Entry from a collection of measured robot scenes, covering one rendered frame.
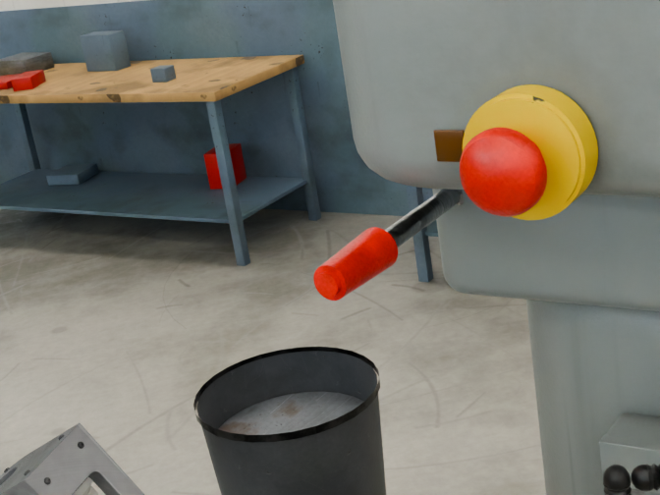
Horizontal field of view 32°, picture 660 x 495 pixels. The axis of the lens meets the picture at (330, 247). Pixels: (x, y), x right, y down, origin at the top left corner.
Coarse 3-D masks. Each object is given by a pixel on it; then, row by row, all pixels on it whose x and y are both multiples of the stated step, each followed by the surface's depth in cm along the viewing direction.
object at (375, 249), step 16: (448, 192) 68; (416, 208) 65; (432, 208) 66; (448, 208) 67; (400, 224) 63; (416, 224) 64; (368, 240) 60; (384, 240) 61; (400, 240) 63; (336, 256) 59; (352, 256) 59; (368, 256) 59; (384, 256) 60; (320, 272) 58; (336, 272) 58; (352, 272) 58; (368, 272) 59; (320, 288) 58; (336, 288) 58; (352, 288) 58
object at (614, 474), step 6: (606, 468) 59; (612, 468) 59; (618, 468) 59; (624, 468) 59; (606, 474) 59; (612, 474) 59; (618, 474) 59; (624, 474) 59; (606, 480) 59; (612, 480) 59; (618, 480) 59; (624, 480) 59; (630, 480) 59; (606, 486) 59; (612, 486) 59; (618, 486) 59; (624, 486) 59; (630, 486) 60; (606, 492) 59; (612, 492) 59; (618, 492) 59; (624, 492) 59; (630, 492) 59
